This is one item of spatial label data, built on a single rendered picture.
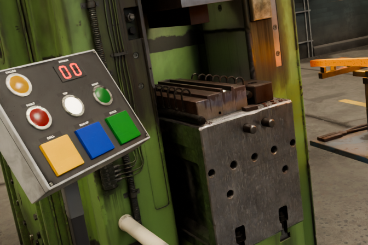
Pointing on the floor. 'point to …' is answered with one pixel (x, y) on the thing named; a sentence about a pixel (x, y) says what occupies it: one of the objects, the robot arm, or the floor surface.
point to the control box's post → (75, 214)
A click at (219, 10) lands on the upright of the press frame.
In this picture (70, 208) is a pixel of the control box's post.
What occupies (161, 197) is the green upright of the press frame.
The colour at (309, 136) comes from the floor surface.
